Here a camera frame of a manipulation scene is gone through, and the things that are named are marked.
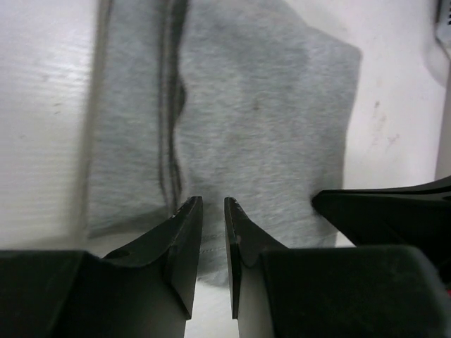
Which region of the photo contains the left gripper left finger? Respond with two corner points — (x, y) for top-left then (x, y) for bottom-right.
(80, 196), (203, 337)

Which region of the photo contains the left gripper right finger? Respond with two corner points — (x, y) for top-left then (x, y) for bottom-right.
(224, 197), (287, 337)

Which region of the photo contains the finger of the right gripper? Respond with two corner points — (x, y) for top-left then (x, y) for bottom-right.
(311, 177), (450, 249)

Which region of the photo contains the grey tank top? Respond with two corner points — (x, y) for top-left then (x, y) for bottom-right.
(87, 1), (361, 286)

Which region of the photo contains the white plastic basket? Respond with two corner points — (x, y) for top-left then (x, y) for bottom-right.
(435, 0), (451, 57)

